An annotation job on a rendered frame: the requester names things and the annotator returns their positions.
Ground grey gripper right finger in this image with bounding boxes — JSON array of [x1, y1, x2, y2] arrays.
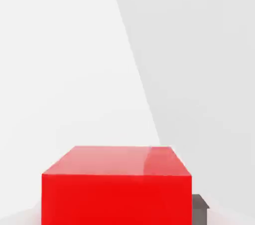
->
[[192, 194, 238, 225]]

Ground small red cube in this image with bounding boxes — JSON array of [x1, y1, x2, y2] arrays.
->
[[41, 145, 193, 225]]

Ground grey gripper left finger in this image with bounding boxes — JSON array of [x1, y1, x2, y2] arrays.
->
[[3, 202, 42, 225]]

